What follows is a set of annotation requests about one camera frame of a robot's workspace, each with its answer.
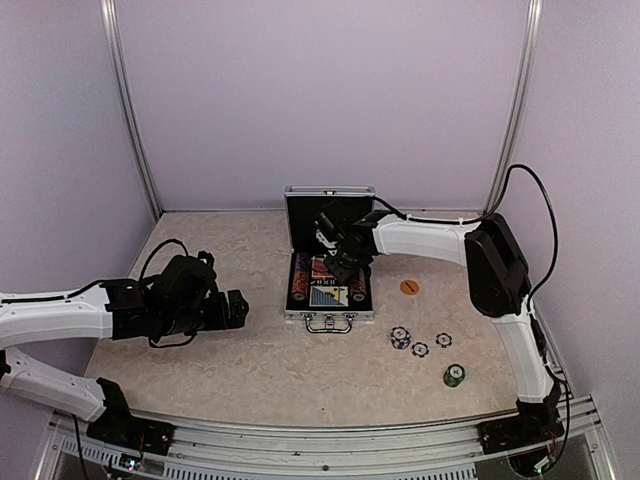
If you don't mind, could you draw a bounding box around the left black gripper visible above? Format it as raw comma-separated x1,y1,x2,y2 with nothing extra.
158,289,248,336

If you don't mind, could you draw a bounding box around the aluminium poker case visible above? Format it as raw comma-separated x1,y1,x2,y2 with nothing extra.
284,186,375,335

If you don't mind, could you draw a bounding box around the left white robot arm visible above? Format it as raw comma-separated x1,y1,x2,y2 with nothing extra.
1,253,249,445

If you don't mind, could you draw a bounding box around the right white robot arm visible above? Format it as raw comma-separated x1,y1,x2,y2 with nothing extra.
314,209,558,444

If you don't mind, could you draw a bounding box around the red card deck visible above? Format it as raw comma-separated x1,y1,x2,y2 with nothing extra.
311,255,335,281

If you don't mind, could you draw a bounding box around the right chip row in case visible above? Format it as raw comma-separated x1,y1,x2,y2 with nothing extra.
349,269,367,302

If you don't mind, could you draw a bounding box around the chip row in case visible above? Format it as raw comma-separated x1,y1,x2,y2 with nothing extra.
291,252,310,302
349,269,367,302

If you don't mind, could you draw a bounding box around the blue card deck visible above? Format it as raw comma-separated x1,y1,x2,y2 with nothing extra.
309,286,349,307

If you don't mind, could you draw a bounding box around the left chip row in case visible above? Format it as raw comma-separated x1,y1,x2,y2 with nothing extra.
291,252,310,302

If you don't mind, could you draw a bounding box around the orange round button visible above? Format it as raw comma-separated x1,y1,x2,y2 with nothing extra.
400,280,420,296

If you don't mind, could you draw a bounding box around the blue white chip stack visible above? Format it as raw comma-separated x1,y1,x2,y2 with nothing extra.
390,326,412,350

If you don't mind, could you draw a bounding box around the blue white poker chip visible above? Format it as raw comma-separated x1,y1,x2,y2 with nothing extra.
436,332,453,348
411,342,430,358

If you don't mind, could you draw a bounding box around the green chip stack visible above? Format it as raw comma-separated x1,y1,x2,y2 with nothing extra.
443,364,466,388

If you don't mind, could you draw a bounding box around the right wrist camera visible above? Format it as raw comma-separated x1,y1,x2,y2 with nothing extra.
314,200,357,251

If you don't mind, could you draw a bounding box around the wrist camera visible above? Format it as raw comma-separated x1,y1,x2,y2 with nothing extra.
197,250,215,268
314,200,357,251

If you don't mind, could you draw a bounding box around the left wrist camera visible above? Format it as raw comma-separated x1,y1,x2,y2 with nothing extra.
197,250,215,268

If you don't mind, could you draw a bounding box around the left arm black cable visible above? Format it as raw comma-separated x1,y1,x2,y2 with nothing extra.
139,238,216,350

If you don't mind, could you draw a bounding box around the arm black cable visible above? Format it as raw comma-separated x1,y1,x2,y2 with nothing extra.
372,163,559,321
139,238,216,350

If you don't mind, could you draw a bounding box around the front aluminium rail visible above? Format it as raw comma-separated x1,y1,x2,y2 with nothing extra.
32,397,620,479

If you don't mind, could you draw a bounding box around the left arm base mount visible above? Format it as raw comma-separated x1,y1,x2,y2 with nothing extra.
87,378,175,456

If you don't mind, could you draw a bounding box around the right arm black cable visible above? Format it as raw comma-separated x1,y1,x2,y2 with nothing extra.
372,163,559,321

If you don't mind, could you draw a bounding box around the right aluminium frame post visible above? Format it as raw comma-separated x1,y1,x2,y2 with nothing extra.
484,0,544,212

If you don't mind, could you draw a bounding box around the aluminium frame post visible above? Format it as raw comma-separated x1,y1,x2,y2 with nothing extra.
484,0,544,212
100,0,164,221

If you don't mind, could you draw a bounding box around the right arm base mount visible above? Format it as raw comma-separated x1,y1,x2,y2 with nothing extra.
477,381,565,454

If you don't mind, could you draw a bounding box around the left aluminium frame post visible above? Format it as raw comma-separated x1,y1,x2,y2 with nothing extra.
100,0,164,221

